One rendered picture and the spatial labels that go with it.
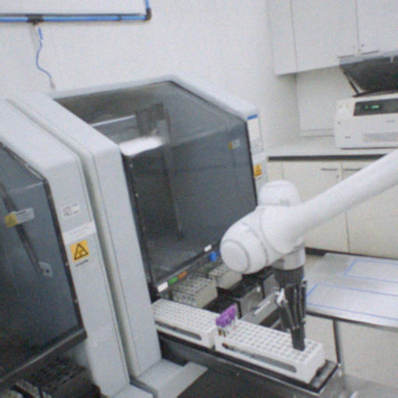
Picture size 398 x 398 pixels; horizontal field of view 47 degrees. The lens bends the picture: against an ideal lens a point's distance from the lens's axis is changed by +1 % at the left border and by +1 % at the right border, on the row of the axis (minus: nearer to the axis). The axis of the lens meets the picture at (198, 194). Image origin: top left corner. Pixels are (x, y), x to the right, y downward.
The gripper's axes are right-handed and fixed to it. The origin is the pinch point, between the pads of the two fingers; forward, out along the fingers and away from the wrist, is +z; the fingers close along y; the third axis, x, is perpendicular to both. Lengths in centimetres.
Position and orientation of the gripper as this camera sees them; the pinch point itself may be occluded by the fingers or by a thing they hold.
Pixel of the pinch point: (297, 336)
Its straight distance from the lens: 127.2
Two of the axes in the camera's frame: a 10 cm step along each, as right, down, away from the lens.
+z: 1.7, 9.6, 2.4
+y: -6.4, 2.9, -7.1
